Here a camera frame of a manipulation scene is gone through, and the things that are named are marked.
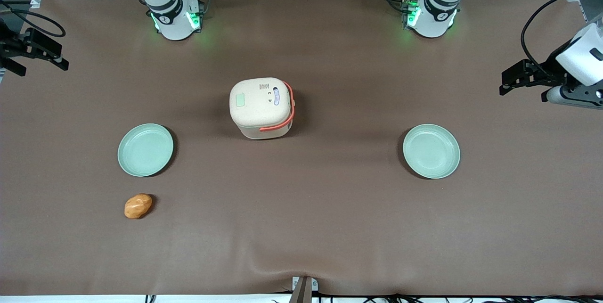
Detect beige lunch box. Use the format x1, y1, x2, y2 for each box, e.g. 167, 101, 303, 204
229, 77, 296, 140

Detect grey metal table clamp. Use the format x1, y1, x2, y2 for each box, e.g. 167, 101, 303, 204
289, 276, 319, 303

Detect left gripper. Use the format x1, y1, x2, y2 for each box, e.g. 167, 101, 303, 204
499, 23, 603, 97

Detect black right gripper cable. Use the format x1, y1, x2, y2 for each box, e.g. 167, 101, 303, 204
0, 0, 66, 38

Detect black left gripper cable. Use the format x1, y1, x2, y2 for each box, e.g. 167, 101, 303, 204
520, 0, 603, 75

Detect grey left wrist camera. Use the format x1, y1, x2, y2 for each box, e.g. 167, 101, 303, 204
541, 85, 603, 109

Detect pale green plate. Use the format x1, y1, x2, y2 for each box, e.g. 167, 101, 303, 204
402, 124, 461, 180
117, 123, 174, 178

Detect brown table mat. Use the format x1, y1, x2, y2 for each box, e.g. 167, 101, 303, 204
0, 0, 603, 297

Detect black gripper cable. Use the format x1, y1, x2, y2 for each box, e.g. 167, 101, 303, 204
0, 0, 66, 38
520, 0, 603, 75

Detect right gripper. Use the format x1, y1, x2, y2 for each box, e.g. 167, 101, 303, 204
0, 19, 70, 77

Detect orange-brown bread roll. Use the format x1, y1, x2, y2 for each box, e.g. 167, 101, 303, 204
124, 193, 153, 220

